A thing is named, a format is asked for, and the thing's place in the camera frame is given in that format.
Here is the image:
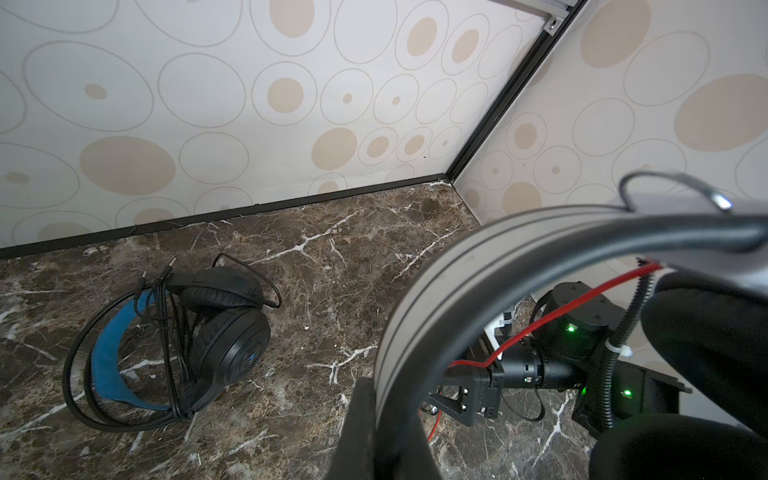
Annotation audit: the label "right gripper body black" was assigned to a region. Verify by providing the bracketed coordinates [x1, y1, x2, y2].
[427, 361, 504, 426]

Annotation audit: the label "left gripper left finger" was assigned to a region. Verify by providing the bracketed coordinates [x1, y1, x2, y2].
[326, 377, 376, 480]

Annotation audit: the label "horizontal aluminium rail back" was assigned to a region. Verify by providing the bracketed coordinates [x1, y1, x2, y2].
[493, 0, 578, 36]

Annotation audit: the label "black frame post right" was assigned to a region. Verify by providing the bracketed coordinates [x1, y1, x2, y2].
[445, 0, 591, 183]

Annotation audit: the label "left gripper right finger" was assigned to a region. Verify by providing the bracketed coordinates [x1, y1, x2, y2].
[392, 419, 441, 480]

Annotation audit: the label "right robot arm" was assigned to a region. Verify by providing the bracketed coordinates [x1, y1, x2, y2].
[425, 295, 688, 438]

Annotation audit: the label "white red headphones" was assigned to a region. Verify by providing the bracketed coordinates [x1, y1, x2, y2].
[370, 173, 767, 479]

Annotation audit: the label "red headphone cable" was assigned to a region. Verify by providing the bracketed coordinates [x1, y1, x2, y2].
[419, 260, 664, 445]

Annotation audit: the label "black blue headphones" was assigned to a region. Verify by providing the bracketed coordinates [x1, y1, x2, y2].
[61, 252, 283, 433]

